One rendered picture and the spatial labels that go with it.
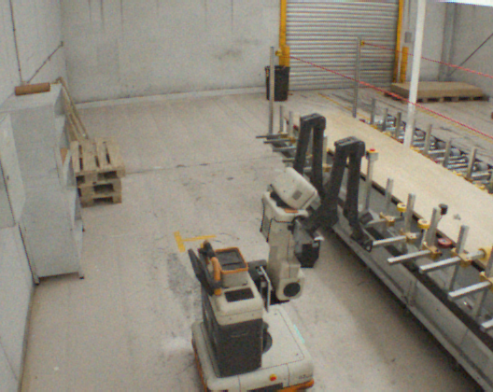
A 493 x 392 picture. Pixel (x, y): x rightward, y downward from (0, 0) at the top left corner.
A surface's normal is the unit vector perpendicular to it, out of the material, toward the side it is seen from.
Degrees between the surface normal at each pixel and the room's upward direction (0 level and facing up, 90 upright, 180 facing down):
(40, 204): 90
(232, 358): 90
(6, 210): 90
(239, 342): 90
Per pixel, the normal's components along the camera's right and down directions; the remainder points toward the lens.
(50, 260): 0.30, 0.41
